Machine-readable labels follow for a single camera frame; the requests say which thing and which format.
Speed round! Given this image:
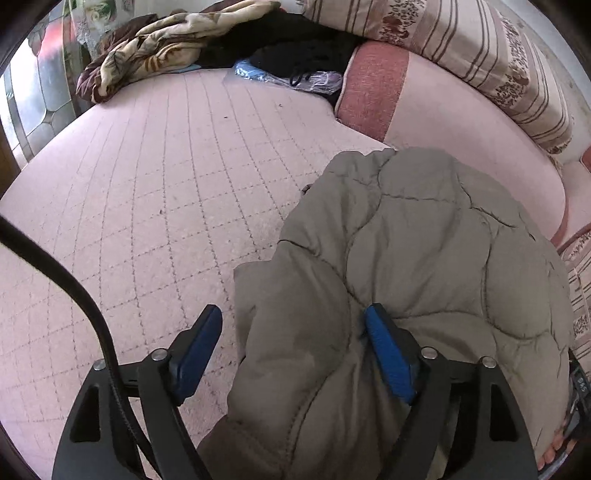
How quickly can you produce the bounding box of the grey-green hooded puffer jacket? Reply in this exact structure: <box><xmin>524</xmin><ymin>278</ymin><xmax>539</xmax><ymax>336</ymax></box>
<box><xmin>196</xmin><ymin>147</ymin><xmax>575</xmax><ymax>480</ymax></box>

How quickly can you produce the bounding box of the black cable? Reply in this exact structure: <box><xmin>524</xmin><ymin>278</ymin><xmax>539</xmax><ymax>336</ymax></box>
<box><xmin>0</xmin><ymin>216</ymin><xmax>154</xmax><ymax>480</ymax></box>

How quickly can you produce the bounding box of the black clothes pile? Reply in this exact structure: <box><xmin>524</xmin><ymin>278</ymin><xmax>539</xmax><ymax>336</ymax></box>
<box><xmin>198</xmin><ymin>11</ymin><xmax>366</xmax><ymax>95</ymax></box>

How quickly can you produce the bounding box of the floral curtain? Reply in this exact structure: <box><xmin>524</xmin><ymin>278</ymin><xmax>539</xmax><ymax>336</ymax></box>
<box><xmin>65</xmin><ymin>0</ymin><xmax>136</xmax><ymax>48</ymax></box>

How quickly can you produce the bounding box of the striped floral pillow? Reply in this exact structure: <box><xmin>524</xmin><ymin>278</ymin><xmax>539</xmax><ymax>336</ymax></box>
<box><xmin>302</xmin><ymin>0</ymin><xmax>575</xmax><ymax>155</ymax></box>
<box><xmin>558</xmin><ymin>230</ymin><xmax>591</xmax><ymax>343</ymax></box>

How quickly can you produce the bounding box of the pink sofa bolster cushion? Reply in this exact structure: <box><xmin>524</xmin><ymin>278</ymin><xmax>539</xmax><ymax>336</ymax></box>
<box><xmin>335</xmin><ymin>41</ymin><xmax>591</xmax><ymax>246</ymax></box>

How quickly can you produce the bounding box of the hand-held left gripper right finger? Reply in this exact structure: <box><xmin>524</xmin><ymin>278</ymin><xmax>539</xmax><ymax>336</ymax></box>
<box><xmin>364</xmin><ymin>303</ymin><xmax>539</xmax><ymax>480</ymax></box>

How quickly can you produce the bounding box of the blue clear plastic bag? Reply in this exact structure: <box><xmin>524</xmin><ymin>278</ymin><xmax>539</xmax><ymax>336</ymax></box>
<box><xmin>231</xmin><ymin>60</ymin><xmax>345</xmax><ymax>96</ymax></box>

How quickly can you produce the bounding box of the pink quilted sofa bed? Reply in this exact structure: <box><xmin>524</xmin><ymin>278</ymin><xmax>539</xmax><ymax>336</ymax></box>
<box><xmin>0</xmin><ymin>46</ymin><xmax>591</xmax><ymax>480</ymax></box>

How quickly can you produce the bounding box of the person's right hand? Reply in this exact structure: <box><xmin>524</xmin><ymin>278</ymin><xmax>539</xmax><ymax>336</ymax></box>
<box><xmin>538</xmin><ymin>414</ymin><xmax>581</xmax><ymax>474</ymax></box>

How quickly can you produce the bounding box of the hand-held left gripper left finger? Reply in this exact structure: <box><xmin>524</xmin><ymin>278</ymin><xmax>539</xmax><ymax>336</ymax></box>
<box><xmin>52</xmin><ymin>304</ymin><xmax>223</xmax><ymax>480</ymax></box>

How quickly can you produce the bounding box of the patterned glass door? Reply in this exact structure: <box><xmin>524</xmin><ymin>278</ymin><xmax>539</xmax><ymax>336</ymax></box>
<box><xmin>0</xmin><ymin>0</ymin><xmax>93</xmax><ymax>163</ymax></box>

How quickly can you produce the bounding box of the brown beige leaf-print blanket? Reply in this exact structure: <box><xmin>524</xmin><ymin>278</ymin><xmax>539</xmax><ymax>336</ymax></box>
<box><xmin>75</xmin><ymin>0</ymin><xmax>282</xmax><ymax>104</ymax></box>

